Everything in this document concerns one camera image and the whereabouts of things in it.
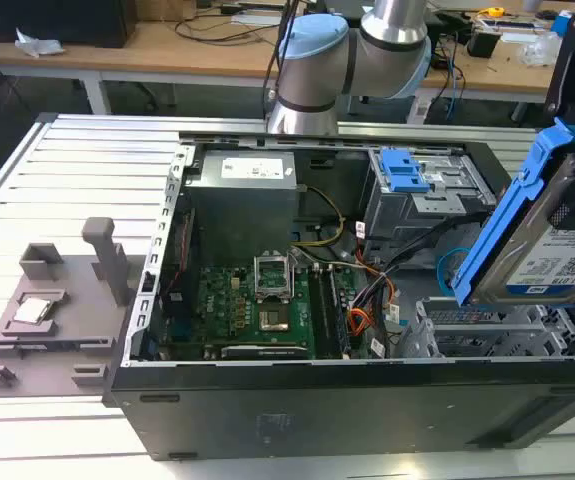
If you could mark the hard disk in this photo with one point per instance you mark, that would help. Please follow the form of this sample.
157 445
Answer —
517 250

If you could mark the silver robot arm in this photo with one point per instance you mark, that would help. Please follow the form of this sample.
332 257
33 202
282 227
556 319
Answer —
312 70

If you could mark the silver disk bay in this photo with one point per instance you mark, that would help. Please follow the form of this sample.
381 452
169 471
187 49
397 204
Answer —
492 335

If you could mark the clear plastic bag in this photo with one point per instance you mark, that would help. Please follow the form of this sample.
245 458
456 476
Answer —
539 50

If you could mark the blue cardboard box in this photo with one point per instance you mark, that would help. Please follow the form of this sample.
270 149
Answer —
563 22

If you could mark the wooden desk with clutter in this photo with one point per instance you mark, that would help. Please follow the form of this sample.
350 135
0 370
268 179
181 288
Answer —
507 75

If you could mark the small black box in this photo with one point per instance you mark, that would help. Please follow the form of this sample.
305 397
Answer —
482 44

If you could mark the yellow tape roll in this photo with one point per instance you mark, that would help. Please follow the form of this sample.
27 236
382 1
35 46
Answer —
495 12

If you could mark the blue drive carrier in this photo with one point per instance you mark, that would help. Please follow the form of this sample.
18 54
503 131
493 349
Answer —
399 170

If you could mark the silver drive cage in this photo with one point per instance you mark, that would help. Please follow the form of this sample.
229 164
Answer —
392 215

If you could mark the grey power supply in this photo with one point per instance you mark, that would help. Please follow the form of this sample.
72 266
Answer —
242 210

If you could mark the CPU socket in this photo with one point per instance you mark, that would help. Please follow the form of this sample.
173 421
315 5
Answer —
274 321

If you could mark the long wooden desk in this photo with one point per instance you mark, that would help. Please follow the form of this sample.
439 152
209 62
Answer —
167 55

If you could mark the black graphics card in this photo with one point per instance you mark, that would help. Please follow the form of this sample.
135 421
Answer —
267 352

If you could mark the green motherboard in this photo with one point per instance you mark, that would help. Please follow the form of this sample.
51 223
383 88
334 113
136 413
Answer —
227 310

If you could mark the black PC case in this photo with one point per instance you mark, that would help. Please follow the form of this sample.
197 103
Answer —
317 420

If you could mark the large black box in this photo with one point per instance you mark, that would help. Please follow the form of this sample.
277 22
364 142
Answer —
52 20

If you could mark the crumpled white plastic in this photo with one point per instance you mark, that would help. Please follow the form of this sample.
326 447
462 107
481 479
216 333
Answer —
39 46

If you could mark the grey parts rack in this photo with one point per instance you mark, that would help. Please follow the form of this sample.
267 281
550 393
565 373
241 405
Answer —
82 320

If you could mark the silver CPU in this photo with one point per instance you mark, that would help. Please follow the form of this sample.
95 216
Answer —
34 310

